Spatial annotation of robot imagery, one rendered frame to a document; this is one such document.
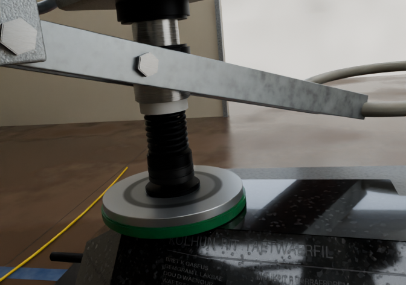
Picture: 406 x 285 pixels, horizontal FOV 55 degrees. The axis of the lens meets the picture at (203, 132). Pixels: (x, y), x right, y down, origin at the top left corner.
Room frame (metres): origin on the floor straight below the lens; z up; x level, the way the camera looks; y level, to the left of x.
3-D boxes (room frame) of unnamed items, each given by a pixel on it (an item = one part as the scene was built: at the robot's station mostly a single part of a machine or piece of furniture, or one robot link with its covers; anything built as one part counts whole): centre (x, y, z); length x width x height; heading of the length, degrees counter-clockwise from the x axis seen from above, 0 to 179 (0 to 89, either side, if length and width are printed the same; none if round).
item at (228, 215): (0.57, 0.05, 0.84); 0.22 x 0.22 x 0.04
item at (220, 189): (0.57, 0.05, 0.84); 0.21 x 0.21 x 0.01
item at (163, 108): (0.57, 0.05, 0.99); 0.07 x 0.07 x 0.04
